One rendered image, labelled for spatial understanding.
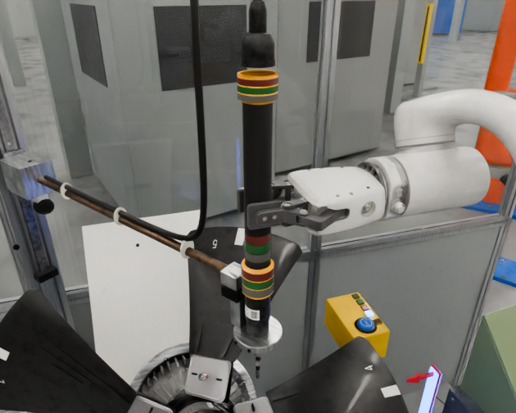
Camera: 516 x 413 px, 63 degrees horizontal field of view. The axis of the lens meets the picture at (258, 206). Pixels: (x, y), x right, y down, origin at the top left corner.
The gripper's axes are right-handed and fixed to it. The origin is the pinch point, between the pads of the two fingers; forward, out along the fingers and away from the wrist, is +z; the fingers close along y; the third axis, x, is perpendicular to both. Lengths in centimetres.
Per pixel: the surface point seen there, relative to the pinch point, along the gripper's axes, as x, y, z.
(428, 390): -45, 0, -34
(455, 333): -120, 70, -119
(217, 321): -26.4, 10.5, 4.0
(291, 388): -39.2, 3.8, -7.4
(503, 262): -156, 148, -236
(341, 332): -54, 27, -31
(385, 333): -52, 21, -39
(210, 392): -34.0, 3.0, 7.2
